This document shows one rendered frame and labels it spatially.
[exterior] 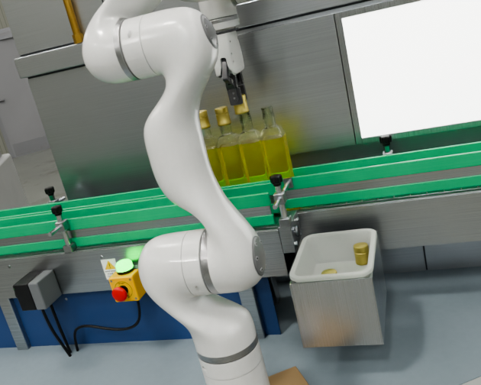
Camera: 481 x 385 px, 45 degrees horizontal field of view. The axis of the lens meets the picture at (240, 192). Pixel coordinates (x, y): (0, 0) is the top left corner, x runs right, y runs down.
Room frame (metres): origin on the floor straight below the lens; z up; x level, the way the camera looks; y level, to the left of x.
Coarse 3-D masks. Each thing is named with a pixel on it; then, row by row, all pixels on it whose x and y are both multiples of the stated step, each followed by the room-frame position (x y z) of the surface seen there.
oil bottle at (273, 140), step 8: (264, 128) 1.41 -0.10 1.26; (272, 128) 1.39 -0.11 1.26; (280, 128) 1.40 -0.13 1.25; (264, 136) 1.39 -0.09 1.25; (272, 136) 1.38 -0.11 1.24; (280, 136) 1.38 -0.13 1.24; (264, 144) 1.39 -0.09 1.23; (272, 144) 1.38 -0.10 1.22; (280, 144) 1.38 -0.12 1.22; (264, 152) 1.39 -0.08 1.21; (272, 152) 1.39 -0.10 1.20; (280, 152) 1.38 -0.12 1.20; (288, 152) 1.41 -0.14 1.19; (272, 160) 1.39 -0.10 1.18; (280, 160) 1.38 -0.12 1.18; (288, 160) 1.39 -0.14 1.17; (272, 168) 1.39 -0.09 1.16; (280, 168) 1.38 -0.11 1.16; (288, 168) 1.38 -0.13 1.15; (288, 176) 1.38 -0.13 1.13
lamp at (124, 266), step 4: (120, 260) 1.37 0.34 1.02; (124, 260) 1.36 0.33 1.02; (128, 260) 1.36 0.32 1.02; (116, 264) 1.36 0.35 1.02; (120, 264) 1.35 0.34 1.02; (124, 264) 1.35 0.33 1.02; (128, 264) 1.35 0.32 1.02; (132, 264) 1.36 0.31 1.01; (116, 268) 1.35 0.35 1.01; (120, 268) 1.34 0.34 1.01; (124, 268) 1.34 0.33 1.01; (128, 268) 1.35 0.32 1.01; (132, 268) 1.36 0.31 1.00; (120, 272) 1.35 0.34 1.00; (124, 272) 1.34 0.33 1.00; (128, 272) 1.35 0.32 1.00
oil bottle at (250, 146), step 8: (240, 136) 1.41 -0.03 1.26; (248, 136) 1.40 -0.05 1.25; (256, 136) 1.40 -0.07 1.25; (240, 144) 1.41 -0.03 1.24; (248, 144) 1.40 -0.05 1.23; (256, 144) 1.39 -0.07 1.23; (240, 152) 1.41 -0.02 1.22; (248, 152) 1.40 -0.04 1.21; (256, 152) 1.39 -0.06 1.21; (248, 160) 1.40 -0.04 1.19; (256, 160) 1.40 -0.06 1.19; (264, 160) 1.41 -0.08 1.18; (248, 168) 1.40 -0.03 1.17; (256, 168) 1.40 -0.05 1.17; (264, 168) 1.40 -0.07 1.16; (248, 176) 1.41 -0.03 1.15; (256, 176) 1.40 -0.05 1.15; (264, 176) 1.39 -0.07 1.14
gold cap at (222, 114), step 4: (216, 108) 1.44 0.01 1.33; (220, 108) 1.43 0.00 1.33; (224, 108) 1.43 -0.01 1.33; (216, 112) 1.44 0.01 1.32; (220, 112) 1.43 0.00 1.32; (224, 112) 1.43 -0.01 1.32; (228, 112) 1.44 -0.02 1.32; (216, 116) 1.44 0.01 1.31; (220, 116) 1.43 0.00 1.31; (224, 116) 1.43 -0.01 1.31; (228, 116) 1.44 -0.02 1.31; (220, 120) 1.43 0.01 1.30; (224, 120) 1.43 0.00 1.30; (228, 120) 1.44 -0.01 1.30; (220, 124) 1.43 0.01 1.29; (224, 124) 1.43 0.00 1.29; (228, 124) 1.43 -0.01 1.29
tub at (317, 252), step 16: (304, 240) 1.25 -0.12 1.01; (320, 240) 1.26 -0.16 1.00; (336, 240) 1.25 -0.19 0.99; (352, 240) 1.23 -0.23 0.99; (368, 240) 1.22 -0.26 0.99; (304, 256) 1.19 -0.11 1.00; (320, 256) 1.26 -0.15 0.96; (336, 256) 1.25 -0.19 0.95; (352, 256) 1.23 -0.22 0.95; (304, 272) 1.16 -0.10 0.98; (320, 272) 1.21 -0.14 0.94; (352, 272) 1.04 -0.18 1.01; (368, 272) 1.03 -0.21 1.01
